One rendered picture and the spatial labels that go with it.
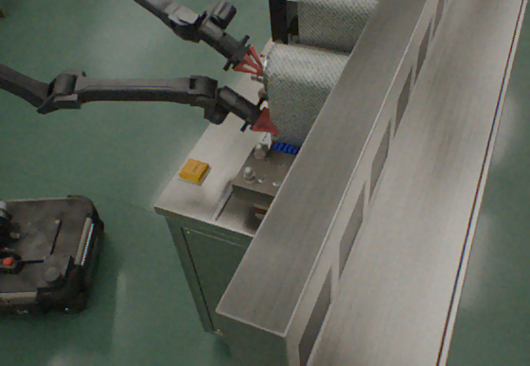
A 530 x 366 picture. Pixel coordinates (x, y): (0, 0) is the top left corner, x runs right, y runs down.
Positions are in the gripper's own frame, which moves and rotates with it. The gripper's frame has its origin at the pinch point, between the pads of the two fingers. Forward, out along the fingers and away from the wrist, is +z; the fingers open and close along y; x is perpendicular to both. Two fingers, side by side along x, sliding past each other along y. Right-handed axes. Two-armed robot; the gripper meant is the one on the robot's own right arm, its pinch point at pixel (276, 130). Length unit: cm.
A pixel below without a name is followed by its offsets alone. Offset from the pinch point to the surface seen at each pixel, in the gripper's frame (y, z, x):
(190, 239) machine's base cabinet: 25.7, -2.8, -36.5
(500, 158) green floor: -119, 113, -58
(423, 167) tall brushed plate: 36, 20, 55
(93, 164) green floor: -44, -64, -161
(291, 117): 0.3, 0.9, 8.5
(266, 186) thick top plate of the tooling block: 17.6, 5.3, -1.3
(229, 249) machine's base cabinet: 25.6, 8.3, -28.0
